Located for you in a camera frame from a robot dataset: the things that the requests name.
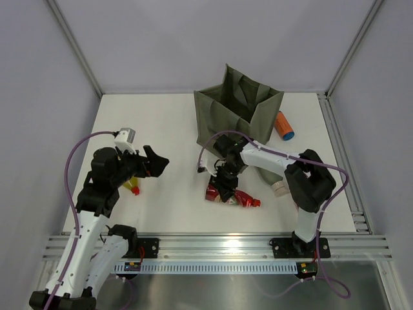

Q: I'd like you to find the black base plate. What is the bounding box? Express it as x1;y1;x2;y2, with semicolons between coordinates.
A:
268;237;331;259
123;238;159;259

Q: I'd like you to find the orange bottle blue base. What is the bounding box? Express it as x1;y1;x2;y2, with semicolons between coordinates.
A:
274;111;295;141

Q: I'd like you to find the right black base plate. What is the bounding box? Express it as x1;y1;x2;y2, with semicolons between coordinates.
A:
268;237;331;259

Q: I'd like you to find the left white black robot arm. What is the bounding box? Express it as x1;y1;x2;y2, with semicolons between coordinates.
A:
29;145;169;309

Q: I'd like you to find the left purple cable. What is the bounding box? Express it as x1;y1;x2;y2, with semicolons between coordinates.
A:
38;130;143;310

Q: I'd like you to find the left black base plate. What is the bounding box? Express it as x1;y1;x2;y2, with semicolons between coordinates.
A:
123;238;159;259

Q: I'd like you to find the aluminium frame post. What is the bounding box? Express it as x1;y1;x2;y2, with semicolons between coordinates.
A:
45;0;104;98
325;0;386;99

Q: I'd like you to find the yellow bottle red cap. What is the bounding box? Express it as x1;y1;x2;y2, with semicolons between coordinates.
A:
123;177;140;196

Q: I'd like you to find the white slotted cable duct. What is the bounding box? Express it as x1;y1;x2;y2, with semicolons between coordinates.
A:
112;262;298;275

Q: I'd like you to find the green bottle beige cap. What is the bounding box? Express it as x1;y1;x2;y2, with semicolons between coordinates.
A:
257;168;290;197

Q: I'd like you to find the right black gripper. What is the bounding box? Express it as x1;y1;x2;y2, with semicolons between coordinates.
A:
209;161;243;202

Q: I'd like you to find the green canvas bag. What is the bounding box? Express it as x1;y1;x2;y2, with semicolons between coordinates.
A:
193;63;285;161

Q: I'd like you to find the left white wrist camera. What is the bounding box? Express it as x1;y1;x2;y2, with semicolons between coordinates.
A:
114;128;137;155

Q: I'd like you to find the aluminium mounting rail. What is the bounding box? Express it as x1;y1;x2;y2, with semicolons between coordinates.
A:
41;232;394;262

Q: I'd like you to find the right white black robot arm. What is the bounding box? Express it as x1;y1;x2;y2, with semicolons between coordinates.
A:
205;135;336;258

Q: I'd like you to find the left aluminium frame post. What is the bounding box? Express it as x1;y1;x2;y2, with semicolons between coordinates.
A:
45;0;104;98

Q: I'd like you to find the right aluminium frame post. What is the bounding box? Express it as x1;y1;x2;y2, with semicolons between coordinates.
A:
325;0;386;99

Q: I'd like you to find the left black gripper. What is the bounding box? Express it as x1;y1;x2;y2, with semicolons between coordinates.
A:
111;145;168;188

